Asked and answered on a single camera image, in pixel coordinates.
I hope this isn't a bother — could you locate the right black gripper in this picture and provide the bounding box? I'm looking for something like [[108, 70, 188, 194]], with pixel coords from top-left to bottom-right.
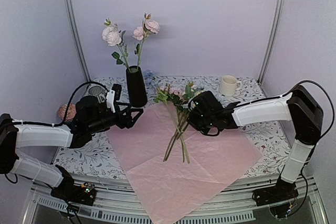
[[187, 106, 216, 134]]

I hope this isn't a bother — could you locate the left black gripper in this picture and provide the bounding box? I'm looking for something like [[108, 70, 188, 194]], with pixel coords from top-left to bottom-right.
[[88, 102, 144, 134]]

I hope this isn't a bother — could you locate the pink carnation flower stem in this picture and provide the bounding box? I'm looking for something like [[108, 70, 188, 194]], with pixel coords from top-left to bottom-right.
[[154, 81, 204, 164]]

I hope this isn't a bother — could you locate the blue hydrangea flower stem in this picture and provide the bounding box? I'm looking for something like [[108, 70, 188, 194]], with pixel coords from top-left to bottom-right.
[[143, 70, 159, 91]]

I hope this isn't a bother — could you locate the pink tissue wrapping paper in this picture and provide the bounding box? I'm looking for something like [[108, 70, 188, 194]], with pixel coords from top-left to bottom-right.
[[107, 103, 262, 223]]

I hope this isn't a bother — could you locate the pale pink rose stem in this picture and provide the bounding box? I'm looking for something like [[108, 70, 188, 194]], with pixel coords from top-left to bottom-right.
[[102, 18, 131, 72]]

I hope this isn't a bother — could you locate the double pink rose stem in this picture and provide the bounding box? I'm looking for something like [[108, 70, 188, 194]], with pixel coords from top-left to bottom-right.
[[132, 13, 161, 69]]

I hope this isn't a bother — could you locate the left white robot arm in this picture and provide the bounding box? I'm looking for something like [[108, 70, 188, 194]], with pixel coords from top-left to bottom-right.
[[1, 92, 143, 200]]

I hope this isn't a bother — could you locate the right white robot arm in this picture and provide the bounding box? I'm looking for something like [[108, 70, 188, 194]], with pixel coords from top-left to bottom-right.
[[187, 84, 323, 201]]

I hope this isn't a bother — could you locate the tall black vase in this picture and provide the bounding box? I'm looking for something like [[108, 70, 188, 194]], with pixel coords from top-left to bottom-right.
[[126, 66, 148, 108]]

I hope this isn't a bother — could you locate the striped black white cup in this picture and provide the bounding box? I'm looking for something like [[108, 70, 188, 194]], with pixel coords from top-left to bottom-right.
[[88, 86, 107, 103]]

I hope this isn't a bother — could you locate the cream ceramic mug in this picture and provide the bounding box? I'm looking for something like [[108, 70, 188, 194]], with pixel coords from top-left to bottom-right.
[[218, 76, 242, 97]]

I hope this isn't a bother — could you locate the floral patterned table mat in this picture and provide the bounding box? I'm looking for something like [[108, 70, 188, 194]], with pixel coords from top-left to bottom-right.
[[54, 75, 290, 180]]

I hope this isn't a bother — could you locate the aluminium front rail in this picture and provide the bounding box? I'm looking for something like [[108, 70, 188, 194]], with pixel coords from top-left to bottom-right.
[[23, 175, 329, 223]]

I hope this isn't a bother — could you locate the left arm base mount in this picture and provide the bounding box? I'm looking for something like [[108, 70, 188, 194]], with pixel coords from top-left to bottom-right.
[[50, 184, 97, 206]]

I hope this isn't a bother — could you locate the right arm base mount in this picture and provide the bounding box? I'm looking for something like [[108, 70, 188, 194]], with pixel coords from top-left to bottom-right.
[[252, 185, 299, 219]]

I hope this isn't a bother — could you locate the left aluminium frame post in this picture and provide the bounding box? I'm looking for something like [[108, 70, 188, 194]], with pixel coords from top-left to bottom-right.
[[64, 0, 91, 81]]

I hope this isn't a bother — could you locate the aluminium frame post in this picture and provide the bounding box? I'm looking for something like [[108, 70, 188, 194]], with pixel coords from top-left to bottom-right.
[[64, 0, 91, 81], [257, 0, 285, 85]]

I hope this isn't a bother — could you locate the right aluminium frame post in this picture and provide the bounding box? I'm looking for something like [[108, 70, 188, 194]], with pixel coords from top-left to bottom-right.
[[257, 0, 285, 85]]

